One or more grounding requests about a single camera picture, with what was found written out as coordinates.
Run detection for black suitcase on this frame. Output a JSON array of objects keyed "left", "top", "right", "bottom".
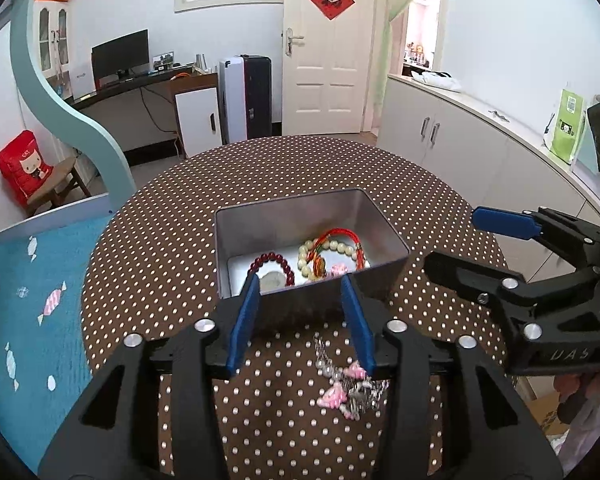
[{"left": 241, "top": 54, "right": 273, "bottom": 140}]

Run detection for pink charm chain bracelet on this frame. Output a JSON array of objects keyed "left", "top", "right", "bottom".
[{"left": 314, "top": 332, "right": 388, "bottom": 420}]

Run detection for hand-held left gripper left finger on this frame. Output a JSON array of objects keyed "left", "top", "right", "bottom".
[{"left": 40, "top": 273, "right": 261, "bottom": 480}]

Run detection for person's right hand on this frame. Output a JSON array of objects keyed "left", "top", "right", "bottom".
[{"left": 552, "top": 371, "right": 600, "bottom": 426}]

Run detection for white plastic bag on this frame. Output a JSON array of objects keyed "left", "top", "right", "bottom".
[{"left": 411, "top": 71, "right": 463, "bottom": 92}]

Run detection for brown polka dot tablecloth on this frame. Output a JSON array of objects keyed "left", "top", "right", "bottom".
[{"left": 80, "top": 135, "right": 511, "bottom": 480}]

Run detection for black power cable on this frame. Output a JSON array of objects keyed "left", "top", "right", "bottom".
[{"left": 140, "top": 85, "right": 181, "bottom": 156}]

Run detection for silver door handle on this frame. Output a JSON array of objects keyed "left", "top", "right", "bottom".
[{"left": 282, "top": 27, "right": 305, "bottom": 56}]

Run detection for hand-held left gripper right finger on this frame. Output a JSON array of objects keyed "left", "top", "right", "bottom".
[{"left": 341, "top": 274, "right": 563, "bottom": 480}]

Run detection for dark desk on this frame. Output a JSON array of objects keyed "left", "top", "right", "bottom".
[{"left": 67, "top": 67, "right": 218, "bottom": 161}]

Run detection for dark red bead bracelet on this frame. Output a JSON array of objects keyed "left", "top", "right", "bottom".
[{"left": 247, "top": 252, "right": 297, "bottom": 288}]

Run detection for red cord bracelet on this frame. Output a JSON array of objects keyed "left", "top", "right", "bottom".
[{"left": 307, "top": 227, "right": 369, "bottom": 281}]

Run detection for long white sideboard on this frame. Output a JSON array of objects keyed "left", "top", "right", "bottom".
[{"left": 377, "top": 72, "right": 600, "bottom": 286}]

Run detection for red cat pillow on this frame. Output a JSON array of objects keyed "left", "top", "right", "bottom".
[{"left": 0, "top": 130, "right": 53, "bottom": 207}]

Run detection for white glass door cabinet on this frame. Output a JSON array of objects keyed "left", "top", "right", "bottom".
[{"left": 32, "top": 0, "right": 76, "bottom": 78}]

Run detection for person's right forearm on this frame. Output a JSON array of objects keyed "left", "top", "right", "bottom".
[{"left": 555, "top": 380, "right": 600, "bottom": 461}]

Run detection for teal candy print blanket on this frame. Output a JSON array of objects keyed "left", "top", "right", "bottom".
[{"left": 0, "top": 215, "right": 113, "bottom": 441}]

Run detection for sheer green curtain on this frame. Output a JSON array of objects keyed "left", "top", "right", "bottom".
[{"left": 372, "top": 0, "right": 416, "bottom": 131}]

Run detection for black computer monitor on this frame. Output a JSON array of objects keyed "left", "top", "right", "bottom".
[{"left": 91, "top": 29, "right": 150, "bottom": 81}]

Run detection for teal bunk bed frame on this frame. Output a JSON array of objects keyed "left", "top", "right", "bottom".
[{"left": 0, "top": 0, "right": 138, "bottom": 241}]

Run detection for white paper bag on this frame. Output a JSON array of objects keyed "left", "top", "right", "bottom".
[{"left": 71, "top": 67, "right": 95, "bottom": 98}]

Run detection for silver metal tin box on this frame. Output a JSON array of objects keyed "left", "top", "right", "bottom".
[{"left": 214, "top": 189, "right": 411, "bottom": 333}]

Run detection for white panel door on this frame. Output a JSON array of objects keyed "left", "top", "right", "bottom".
[{"left": 282, "top": 0, "right": 388, "bottom": 136}]

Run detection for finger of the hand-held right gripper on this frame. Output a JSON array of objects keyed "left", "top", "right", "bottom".
[
  {"left": 424, "top": 251, "right": 600, "bottom": 343},
  {"left": 471, "top": 206, "right": 600, "bottom": 271}
]

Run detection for white bead bracelet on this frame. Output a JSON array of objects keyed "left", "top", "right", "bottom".
[{"left": 297, "top": 239, "right": 366, "bottom": 286}]

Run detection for small white door cabinet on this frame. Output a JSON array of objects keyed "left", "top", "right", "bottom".
[{"left": 169, "top": 72, "right": 221, "bottom": 160}]

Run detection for green paper bag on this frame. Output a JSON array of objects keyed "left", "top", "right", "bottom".
[{"left": 544, "top": 89, "right": 588, "bottom": 165}]

